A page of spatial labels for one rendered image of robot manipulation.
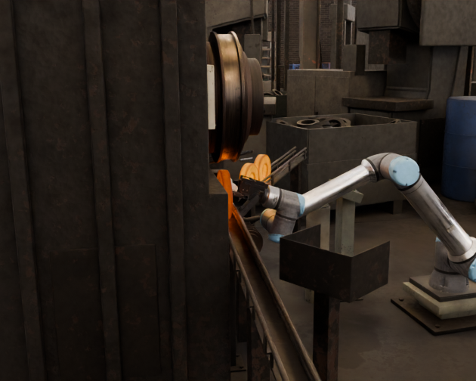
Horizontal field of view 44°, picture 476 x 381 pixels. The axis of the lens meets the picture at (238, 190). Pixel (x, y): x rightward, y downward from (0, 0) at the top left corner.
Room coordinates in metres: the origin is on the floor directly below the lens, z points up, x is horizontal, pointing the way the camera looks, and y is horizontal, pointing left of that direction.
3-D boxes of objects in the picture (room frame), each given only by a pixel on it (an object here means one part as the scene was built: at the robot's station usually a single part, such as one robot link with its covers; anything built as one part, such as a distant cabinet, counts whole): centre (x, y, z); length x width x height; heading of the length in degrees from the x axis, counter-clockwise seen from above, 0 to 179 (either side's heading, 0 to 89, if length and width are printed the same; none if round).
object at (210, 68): (1.81, 0.09, 1.15); 0.26 x 0.02 x 0.18; 10
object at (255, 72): (2.18, -0.05, 1.11); 0.28 x 0.06 x 0.28; 10
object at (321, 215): (2.89, -0.41, 0.26); 0.12 x 0.12 x 0.52
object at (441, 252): (2.71, -1.04, 0.33); 0.17 x 0.15 x 0.18; 14
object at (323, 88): (6.52, -1.06, 0.55); 1.10 x 0.53 x 1.10; 30
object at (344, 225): (2.96, -0.56, 0.31); 0.24 x 0.16 x 0.62; 10
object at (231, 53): (2.16, 0.05, 1.11); 0.47 x 0.06 x 0.47; 10
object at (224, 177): (2.16, 0.05, 0.75); 0.18 x 0.03 x 0.18; 11
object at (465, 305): (2.72, -1.04, 0.10); 0.32 x 0.32 x 0.04; 15
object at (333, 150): (4.80, -0.80, 0.39); 1.03 x 0.83 x 0.77; 115
